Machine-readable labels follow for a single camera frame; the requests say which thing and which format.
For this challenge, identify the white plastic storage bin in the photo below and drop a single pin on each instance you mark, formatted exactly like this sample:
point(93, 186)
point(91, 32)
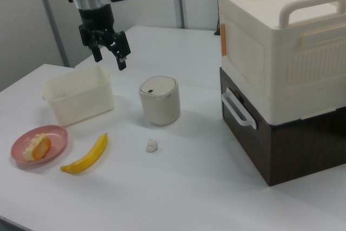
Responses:
point(81, 98)

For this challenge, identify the cream plastic storage box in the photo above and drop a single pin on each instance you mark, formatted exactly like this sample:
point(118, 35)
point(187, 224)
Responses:
point(283, 39)

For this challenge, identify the yellow banana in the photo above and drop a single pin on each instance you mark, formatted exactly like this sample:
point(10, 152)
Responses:
point(89, 155)

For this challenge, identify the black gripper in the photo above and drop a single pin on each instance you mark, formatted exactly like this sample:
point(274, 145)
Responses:
point(96, 20)

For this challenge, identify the pink round plate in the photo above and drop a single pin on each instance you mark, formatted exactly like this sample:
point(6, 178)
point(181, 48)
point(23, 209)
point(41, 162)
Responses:
point(58, 139)

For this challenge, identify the dark brown wooden box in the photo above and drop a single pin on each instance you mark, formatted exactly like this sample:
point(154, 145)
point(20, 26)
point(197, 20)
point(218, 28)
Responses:
point(292, 150)

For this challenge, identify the orange tape strip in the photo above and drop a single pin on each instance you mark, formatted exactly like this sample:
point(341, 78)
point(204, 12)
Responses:
point(224, 40)

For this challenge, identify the beige small trash can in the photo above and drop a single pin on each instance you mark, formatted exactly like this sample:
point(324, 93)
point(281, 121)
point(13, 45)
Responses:
point(159, 101)

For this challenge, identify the orange white toy shrimp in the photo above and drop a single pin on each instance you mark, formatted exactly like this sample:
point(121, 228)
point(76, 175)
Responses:
point(38, 148)

